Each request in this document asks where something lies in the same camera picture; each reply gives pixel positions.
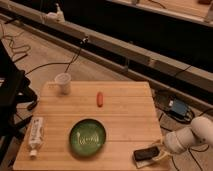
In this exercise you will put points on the white cup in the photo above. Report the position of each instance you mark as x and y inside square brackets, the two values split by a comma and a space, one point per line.
[63, 80]

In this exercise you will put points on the white clamp on rail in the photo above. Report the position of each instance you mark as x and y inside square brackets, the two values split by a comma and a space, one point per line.
[58, 15]

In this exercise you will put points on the orange sausage toy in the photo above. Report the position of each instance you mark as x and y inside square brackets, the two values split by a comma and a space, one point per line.
[99, 99]

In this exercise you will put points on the black chair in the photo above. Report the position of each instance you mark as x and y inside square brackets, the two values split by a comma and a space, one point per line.
[14, 89]

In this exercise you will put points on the blue power box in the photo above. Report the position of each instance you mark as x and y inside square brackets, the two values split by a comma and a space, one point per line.
[178, 108]

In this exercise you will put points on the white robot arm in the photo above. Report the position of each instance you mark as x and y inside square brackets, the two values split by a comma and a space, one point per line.
[198, 132]

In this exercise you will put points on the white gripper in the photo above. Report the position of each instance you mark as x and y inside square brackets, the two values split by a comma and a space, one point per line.
[176, 142]

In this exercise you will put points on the green bowl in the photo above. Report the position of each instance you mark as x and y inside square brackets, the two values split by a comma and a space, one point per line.
[87, 137]

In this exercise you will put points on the black eraser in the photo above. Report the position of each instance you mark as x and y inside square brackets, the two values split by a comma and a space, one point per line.
[146, 154]

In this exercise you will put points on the white sponge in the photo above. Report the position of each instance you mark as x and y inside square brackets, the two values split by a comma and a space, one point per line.
[144, 163]

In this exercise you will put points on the white toothpaste tube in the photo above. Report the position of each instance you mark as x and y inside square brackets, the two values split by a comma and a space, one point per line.
[36, 136]

